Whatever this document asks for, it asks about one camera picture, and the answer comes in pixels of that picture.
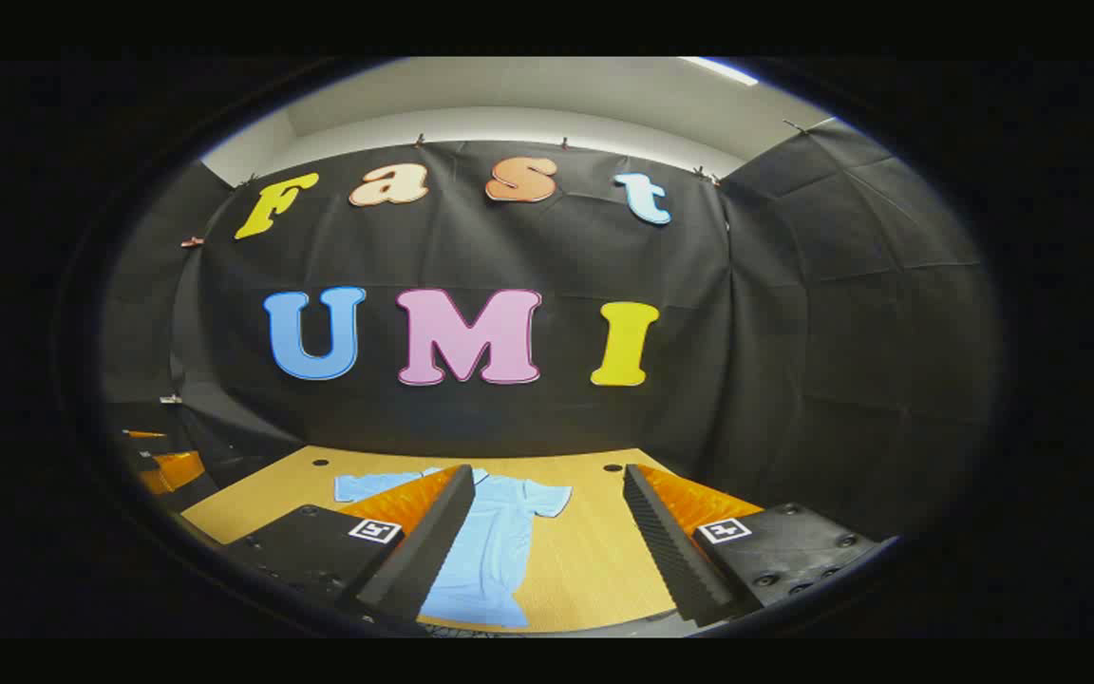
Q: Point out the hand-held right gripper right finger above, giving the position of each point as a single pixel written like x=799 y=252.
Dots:
x=670 y=551

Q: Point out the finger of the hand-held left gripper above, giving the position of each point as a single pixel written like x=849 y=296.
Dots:
x=146 y=435
x=177 y=472

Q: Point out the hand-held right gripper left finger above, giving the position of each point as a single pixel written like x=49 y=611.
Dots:
x=419 y=551

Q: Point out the light blue T-shirt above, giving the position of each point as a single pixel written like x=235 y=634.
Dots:
x=499 y=541

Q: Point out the black backdrop cloth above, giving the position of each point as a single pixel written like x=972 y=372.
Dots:
x=509 y=256

